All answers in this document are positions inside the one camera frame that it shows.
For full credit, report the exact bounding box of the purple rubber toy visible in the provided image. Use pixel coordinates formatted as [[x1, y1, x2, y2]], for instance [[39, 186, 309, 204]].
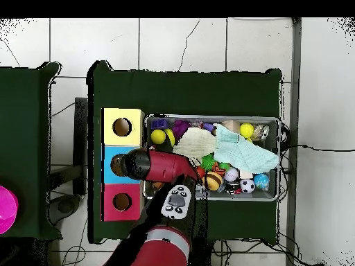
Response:
[[171, 119, 192, 139]]

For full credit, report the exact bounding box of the black and white football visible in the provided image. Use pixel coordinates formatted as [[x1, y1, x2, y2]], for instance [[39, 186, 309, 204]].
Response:
[[240, 179, 256, 194]]

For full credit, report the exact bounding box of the black upright panel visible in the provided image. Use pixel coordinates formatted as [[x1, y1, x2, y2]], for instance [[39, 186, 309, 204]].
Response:
[[73, 96, 89, 195]]

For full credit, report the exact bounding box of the wooden box with three holes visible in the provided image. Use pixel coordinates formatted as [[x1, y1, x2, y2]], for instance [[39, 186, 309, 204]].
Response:
[[101, 107, 146, 222]]

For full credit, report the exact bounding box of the mint green cloth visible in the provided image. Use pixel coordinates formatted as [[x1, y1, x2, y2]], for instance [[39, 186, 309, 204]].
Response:
[[212, 123, 280, 175]]

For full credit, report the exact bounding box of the blue globe ball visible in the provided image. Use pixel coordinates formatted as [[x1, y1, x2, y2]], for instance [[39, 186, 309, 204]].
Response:
[[252, 173, 270, 190]]

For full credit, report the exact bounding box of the metal wire mesh bin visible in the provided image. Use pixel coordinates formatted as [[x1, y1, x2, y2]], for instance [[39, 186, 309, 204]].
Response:
[[143, 114, 281, 202]]

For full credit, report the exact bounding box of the black cable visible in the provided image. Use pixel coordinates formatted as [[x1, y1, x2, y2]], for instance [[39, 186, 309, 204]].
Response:
[[287, 143, 355, 153]]

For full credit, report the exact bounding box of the magenta plastic bowl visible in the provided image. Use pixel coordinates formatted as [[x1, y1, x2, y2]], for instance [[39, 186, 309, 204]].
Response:
[[0, 184, 19, 235]]

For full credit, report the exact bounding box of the dark green tablecloth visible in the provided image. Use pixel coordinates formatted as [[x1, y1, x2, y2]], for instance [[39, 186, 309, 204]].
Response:
[[87, 60, 283, 245], [0, 62, 63, 240]]

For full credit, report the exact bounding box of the grey metal bar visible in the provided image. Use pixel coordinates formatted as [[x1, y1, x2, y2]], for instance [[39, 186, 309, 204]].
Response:
[[285, 17, 302, 266]]

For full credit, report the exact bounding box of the cream white cloth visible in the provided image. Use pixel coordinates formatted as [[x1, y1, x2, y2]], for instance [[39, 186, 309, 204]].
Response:
[[172, 127, 218, 166]]

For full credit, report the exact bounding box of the toy burger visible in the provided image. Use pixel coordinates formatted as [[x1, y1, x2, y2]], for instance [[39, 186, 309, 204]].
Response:
[[202, 171, 223, 192]]

